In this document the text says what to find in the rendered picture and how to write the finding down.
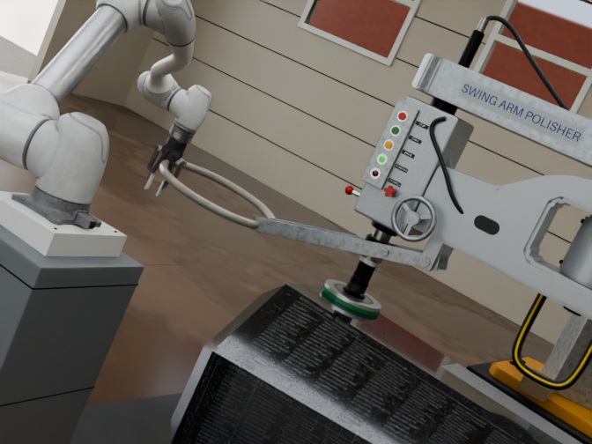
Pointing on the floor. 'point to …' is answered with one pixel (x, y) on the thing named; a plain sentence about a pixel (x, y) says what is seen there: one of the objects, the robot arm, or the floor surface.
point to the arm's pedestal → (55, 336)
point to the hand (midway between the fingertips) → (155, 185)
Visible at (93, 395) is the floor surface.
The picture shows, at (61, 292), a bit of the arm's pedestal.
